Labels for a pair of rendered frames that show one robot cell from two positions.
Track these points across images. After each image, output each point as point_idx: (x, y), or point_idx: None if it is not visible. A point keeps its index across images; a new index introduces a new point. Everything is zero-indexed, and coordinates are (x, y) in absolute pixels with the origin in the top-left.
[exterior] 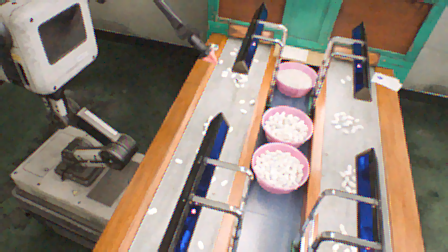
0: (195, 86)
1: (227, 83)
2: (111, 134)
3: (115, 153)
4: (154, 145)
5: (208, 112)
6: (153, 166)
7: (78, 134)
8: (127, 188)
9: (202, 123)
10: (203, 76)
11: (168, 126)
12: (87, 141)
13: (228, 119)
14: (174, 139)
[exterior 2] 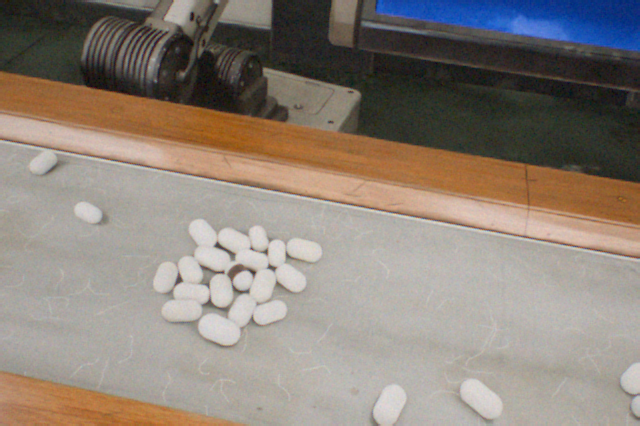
0: (508, 191)
1: (635, 334)
2: (164, 10)
3: (94, 28)
4: (131, 101)
5: (355, 252)
6: (26, 101)
7: (331, 111)
8: None
9: (274, 232)
10: (604, 217)
11: (230, 127)
12: (237, 65)
13: (315, 332)
14: (157, 142)
